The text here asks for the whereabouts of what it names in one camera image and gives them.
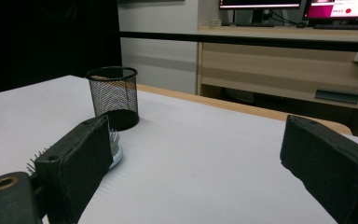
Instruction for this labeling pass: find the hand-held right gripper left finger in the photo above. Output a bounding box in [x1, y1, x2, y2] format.
[34, 114, 115, 224]

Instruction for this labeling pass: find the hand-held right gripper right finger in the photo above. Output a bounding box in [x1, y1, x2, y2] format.
[279, 114, 358, 224]

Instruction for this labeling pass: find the light blue hairbrush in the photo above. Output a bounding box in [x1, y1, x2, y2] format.
[26, 129, 124, 174]

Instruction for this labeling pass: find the black mesh pen holder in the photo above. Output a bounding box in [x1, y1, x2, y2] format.
[85, 65, 140, 132]

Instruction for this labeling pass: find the light wooden desk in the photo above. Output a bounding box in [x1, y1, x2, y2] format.
[196, 25, 358, 112]

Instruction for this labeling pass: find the wooden table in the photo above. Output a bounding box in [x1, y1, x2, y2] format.
[136, 83, 353, 136]

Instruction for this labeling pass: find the white table cover board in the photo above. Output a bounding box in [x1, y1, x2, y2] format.
[0, 74, 358, 224]

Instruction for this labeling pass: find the black curtain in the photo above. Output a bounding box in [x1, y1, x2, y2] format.
[0, 0, 123, 97]

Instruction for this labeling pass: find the white cabinet panel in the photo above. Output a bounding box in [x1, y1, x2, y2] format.
[117, 0, 200, 95]

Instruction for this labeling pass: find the black keyboard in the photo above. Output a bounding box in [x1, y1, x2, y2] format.
[312, 23, 358, 31]

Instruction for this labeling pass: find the monitor with pink screen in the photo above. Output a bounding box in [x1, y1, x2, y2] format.
[302, 0, 358, 21]

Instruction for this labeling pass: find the dark computer monitor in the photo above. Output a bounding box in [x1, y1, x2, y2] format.
[218, 0, 303, 25]

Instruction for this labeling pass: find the grey drawer handle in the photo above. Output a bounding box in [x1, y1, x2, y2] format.
[314, 89, 358, 105]

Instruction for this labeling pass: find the black horizontal frame bar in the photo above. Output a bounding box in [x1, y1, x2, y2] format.
[119, 31, 358, 53]

